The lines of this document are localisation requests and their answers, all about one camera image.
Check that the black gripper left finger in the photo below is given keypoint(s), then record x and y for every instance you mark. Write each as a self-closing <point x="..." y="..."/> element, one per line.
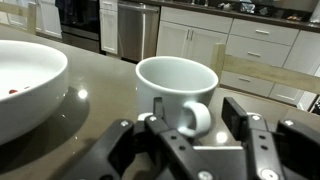
<point x="180" y="150"/>

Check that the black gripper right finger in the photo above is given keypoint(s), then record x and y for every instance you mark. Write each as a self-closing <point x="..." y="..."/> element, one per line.
<point x="263" y="156"/>

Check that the white ceramic mug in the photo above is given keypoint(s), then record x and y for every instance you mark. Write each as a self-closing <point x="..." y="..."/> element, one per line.
<point x="173" y="90"/>

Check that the white ceramic bowl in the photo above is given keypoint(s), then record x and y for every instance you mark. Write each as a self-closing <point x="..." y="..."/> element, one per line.
<point x="33" y="113"/>

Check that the black wine cooler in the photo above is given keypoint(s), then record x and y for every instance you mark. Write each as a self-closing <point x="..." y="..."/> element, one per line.
<point x="316" y="106"/>

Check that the light wooden chair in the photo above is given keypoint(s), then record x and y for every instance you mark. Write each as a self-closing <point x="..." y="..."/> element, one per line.
<point x="30" y="18"/>
<point x="266" y="71"/>

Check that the white base cabinets with drawers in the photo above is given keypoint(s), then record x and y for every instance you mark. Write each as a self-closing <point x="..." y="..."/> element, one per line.
<point x="260" y="53"/>

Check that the stainless steel dishwasher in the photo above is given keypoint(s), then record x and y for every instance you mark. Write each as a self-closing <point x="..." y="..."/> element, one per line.
<point x="136" y="30"/>

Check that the dark kitchen countertop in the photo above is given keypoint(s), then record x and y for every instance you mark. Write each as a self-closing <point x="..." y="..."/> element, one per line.
<point x="266" y="20"/>

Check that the narrow white base cabinet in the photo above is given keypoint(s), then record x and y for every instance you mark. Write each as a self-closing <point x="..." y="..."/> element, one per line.
<point x="108" y="30"/>

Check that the dish rack with dishes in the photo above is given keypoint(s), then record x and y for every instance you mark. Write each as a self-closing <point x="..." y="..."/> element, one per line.
<point x="250" y="7"/>

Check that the black stainless steel stove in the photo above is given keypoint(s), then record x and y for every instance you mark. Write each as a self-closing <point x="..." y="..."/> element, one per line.
<point x="81" y="30"/>

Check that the red brown snack pieces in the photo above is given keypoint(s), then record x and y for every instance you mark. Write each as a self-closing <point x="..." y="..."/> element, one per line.
<point x="13" y="91"/>

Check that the dark blue hanging towel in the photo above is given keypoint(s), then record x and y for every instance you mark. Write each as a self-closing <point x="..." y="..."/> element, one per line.
<point x="65" y="10"/>

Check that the white two-door base cabinet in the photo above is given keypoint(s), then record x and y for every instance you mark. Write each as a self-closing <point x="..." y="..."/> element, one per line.
<point x="48" y="18"/>

